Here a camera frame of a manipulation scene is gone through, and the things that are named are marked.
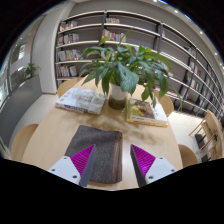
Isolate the grey low counter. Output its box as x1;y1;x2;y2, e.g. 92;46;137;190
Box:
0;74;44;148

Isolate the yellow picture book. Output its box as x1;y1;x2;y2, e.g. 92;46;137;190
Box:
125;97;169;128

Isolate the light wooden round-back chair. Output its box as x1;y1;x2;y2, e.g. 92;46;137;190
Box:
153;89;175;117
56;77;83;98
177;143;199;169
10;123;39;163

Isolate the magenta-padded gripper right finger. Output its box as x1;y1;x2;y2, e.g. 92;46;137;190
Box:
129;143;178;188

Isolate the green potted plant white pot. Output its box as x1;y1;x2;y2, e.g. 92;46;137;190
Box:
78;28;184;111

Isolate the dark metal bookshelf unit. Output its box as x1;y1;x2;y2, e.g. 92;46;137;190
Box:
54;9;224;124

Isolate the large white book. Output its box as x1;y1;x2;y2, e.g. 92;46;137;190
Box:
54;87;107;116

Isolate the round ceiling lights group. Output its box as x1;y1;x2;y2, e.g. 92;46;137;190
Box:
151;0;218;51

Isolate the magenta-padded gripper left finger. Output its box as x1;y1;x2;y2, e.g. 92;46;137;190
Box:
48;143;97;188

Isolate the small green floor plant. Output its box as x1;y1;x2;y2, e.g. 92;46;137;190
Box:
23;62;39;80

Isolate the zigzag striped brown towel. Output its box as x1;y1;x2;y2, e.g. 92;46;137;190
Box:
64;124;124;185

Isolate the wooden slatted chairs group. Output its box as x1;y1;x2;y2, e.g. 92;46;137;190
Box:
188;109;224;161

